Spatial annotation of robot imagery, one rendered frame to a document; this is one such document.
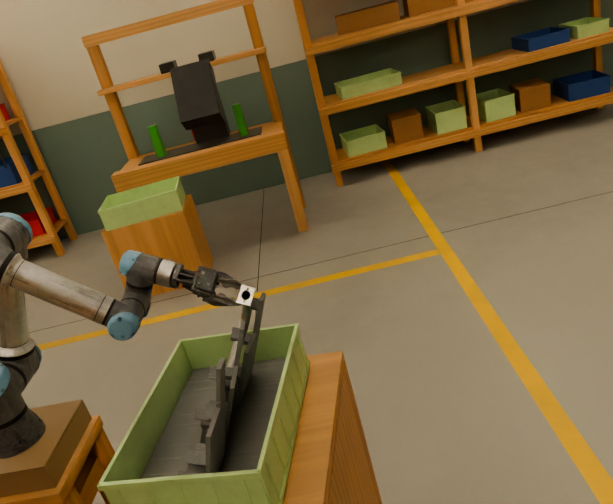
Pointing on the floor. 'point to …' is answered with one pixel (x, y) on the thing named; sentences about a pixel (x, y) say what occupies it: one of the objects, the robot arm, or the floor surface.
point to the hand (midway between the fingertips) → (244, 296)
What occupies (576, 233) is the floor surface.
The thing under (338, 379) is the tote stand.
